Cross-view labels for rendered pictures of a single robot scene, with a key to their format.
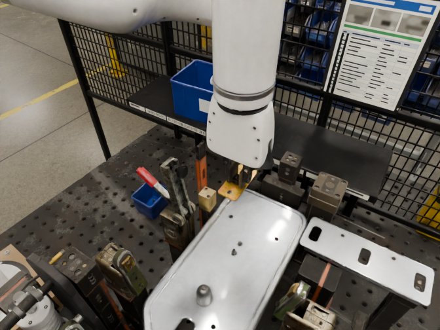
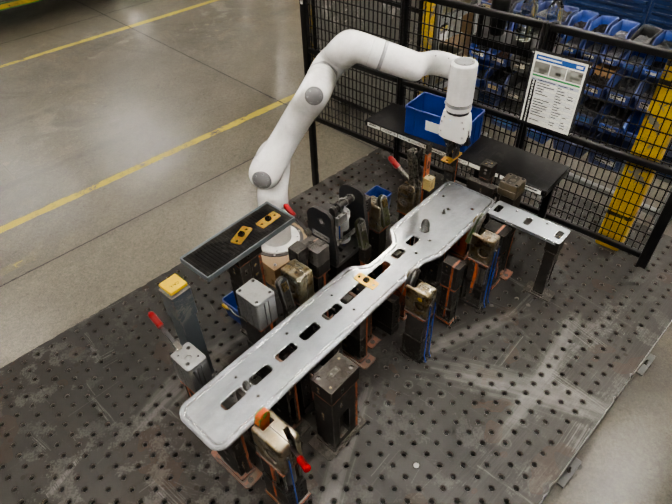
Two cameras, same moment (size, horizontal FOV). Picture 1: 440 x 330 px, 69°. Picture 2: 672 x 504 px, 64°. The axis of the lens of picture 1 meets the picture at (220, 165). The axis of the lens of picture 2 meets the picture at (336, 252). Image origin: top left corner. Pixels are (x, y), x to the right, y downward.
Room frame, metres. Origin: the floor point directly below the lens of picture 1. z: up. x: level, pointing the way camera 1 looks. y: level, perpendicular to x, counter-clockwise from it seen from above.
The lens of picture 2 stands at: (-1.23, 0.07, 2.28)
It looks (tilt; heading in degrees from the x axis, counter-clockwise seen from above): 43 degrees down; 11
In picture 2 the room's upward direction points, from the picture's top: 2 degrees counter-clockwise
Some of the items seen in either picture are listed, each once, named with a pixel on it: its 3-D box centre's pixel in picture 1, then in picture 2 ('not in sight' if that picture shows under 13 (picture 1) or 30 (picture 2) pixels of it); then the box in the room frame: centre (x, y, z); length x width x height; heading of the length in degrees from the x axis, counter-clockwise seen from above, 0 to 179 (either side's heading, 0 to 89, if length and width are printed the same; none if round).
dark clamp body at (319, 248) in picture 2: not in sight; (317, 282); (0.08, 0.40, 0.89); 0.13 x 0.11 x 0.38; 58
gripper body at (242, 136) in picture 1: (241, 124); (456, 122); (0.39, -0.03, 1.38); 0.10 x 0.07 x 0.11; 58
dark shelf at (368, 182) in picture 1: (246, 126); (459, 144); (0.87, -0.09, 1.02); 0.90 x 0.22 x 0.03; 58
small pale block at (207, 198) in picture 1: (209, 233); (425, 214); (0.53, 0.03, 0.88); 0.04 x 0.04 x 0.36; 58
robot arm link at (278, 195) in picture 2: not in sight; (272, 173); (0.41, 0.63, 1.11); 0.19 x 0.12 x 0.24; 0
